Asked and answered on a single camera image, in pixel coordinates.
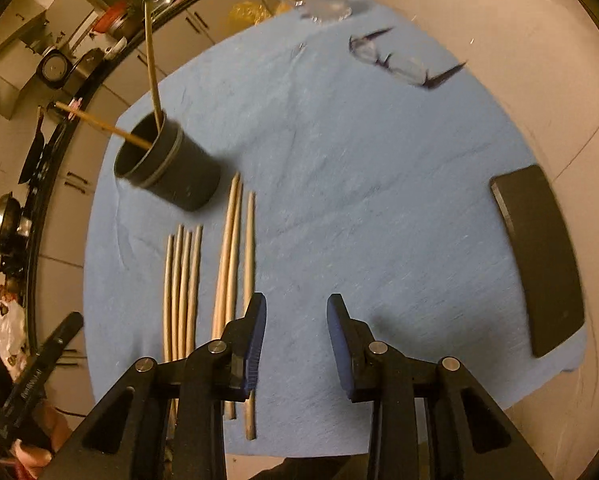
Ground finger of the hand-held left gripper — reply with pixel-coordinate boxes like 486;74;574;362
0;312;84;453

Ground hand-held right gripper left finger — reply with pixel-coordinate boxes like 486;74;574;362
54;292;268;480

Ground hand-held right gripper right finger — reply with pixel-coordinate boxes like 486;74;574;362
326;293;555;480

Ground pile of wooden chopsticks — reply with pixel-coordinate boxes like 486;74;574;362
162;172;258;442

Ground dark round chopstick cup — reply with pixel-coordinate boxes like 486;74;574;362
113;110;223;212

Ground tan bamboo chopstick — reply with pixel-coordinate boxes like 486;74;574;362
54;101;152;151
144;2;164;128

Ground person's left hand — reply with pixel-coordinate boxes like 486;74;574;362
12;402;75;480

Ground white plastic bag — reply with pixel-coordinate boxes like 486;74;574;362
0;297;27;376

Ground metal pot with lid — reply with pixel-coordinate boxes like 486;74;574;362
0;191;32;251

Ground blue cloth mat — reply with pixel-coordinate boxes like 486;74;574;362
82;0;587;456

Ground black wok pan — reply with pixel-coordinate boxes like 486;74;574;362
18;105;47;185

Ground black flat rectangular box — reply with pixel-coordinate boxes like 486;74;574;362
489;164;586;359

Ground dark-framed eyeglasses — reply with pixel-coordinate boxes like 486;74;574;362
348;26;467;92

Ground rice cooker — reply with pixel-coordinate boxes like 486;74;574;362
35;45;105;92

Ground yellow plastic bag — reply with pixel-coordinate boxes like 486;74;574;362
228;2;272;28

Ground red plastic basin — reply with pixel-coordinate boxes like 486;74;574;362
92;2;132;36

